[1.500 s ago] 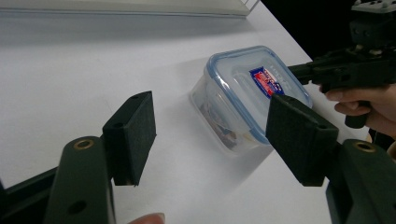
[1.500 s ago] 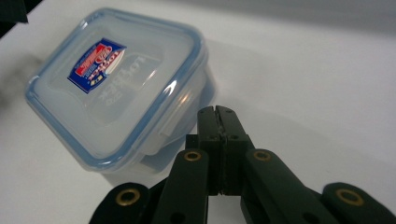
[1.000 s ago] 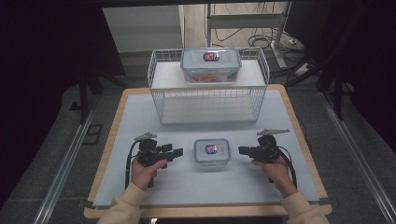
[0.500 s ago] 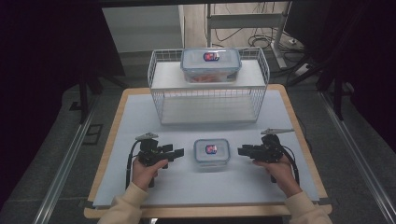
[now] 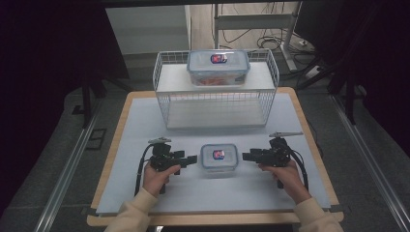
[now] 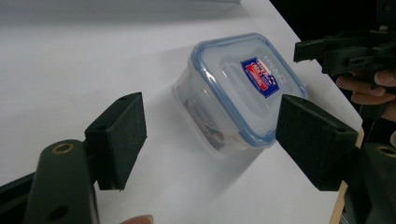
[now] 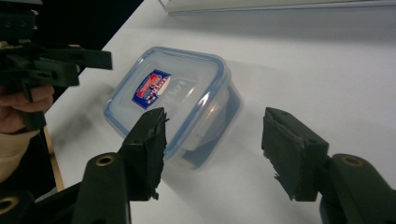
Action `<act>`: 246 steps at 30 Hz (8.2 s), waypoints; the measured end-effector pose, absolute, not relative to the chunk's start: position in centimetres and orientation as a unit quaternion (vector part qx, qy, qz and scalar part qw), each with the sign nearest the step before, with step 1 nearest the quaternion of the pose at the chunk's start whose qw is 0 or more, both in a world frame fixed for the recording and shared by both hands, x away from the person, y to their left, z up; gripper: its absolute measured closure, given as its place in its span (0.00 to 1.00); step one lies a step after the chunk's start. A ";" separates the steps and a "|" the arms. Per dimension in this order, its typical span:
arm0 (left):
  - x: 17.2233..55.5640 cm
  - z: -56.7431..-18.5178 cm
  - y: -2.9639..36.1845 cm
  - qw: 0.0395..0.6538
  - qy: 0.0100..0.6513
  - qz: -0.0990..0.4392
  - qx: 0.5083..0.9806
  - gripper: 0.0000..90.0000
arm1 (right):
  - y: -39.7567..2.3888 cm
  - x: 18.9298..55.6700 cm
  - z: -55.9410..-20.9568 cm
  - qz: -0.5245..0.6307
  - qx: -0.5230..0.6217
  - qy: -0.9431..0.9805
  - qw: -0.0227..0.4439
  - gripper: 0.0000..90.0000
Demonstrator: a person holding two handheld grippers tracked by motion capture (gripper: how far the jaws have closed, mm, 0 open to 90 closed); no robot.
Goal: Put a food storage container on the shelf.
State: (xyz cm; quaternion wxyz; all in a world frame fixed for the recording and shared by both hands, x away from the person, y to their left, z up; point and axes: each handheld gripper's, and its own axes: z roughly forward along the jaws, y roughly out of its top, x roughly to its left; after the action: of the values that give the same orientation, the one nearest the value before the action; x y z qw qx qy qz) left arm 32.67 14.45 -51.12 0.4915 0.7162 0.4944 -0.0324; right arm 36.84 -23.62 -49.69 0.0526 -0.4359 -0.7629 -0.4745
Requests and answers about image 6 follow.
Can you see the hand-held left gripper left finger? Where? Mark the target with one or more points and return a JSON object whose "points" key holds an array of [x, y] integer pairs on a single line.
{"points": [[120, 140]]}

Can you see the small clear blue-rimmed food container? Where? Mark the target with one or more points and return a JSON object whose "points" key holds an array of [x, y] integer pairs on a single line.
{"points": [[230, 93]]}

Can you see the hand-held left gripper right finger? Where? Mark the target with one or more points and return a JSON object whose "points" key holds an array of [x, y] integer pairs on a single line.
{"points": [[314, 140]]}

